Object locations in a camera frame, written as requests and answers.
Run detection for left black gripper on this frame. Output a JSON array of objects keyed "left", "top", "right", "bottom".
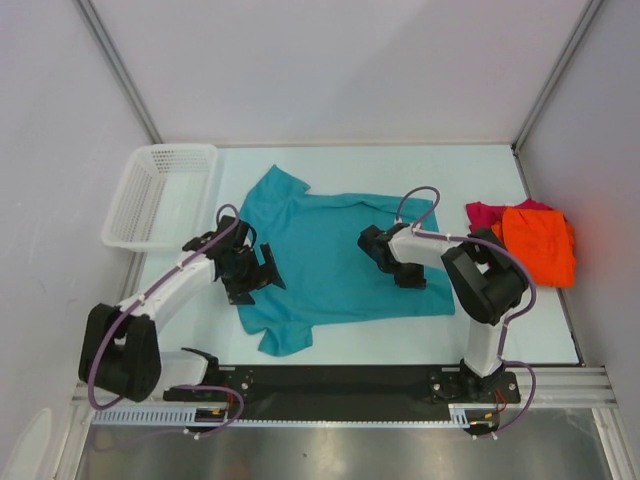
[{"left": 221, "top": 243, "right": 284, "bottom": 305}]

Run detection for teal t shirt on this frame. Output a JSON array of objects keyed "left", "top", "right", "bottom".
[{"left": 238, "top": 166, "right": 455, "bottom": 357}]

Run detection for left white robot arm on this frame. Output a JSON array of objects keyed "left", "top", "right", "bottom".
[{"left": 78, "top": 215, "right": 285, "bottom": 402}]

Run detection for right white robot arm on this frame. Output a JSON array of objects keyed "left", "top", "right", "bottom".
[{"left": 358, "top": 223, "right": 537, "bottom": 401}]

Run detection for white plastic basket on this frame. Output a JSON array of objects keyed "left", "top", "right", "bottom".
[{"left": 101, "top": 143, "right": 219, "bottom": 253}]

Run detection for magenta folded t shirt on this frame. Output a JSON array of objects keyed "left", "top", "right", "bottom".
[{"left": 465, "top": 198, "right": 551, "bottom": 239}]

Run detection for orange folded t shirt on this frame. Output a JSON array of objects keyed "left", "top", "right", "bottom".
[{"left": 492, "top": 207, "right": 577, "bottom": 288}]

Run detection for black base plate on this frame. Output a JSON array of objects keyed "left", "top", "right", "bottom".
[{"left": 163, "top": 363, "right": 521, "bottom": 422}]

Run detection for white slotted cable duct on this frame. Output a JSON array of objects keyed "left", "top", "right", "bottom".
[{"left": 93, "top": 406, "right": 481, "bottom": 429}]

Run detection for aluminium frame rail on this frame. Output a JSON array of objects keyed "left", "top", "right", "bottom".
[{"left": 72, "top": 367, "right": 614, "bottom": 406}]

